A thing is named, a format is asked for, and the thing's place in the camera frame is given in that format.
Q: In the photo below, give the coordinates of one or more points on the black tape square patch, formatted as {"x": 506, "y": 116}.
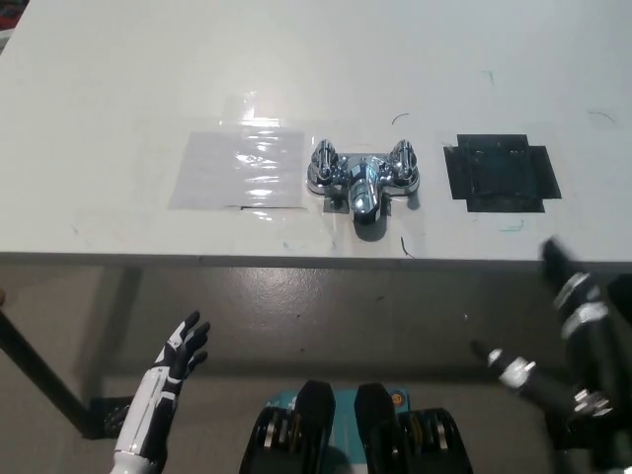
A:
{"x": 501, "y": 173}

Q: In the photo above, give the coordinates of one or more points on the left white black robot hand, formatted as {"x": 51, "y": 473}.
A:
{"x": 148, "y": 405}

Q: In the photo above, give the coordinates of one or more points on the black table leg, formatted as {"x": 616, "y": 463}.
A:
{"x": 44, "y": 368}

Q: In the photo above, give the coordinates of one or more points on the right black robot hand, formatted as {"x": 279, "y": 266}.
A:
{"x": 592, "y": 345}

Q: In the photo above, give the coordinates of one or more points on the clear plastic sheet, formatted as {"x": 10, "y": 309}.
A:
{"x": 232, "y": 173}

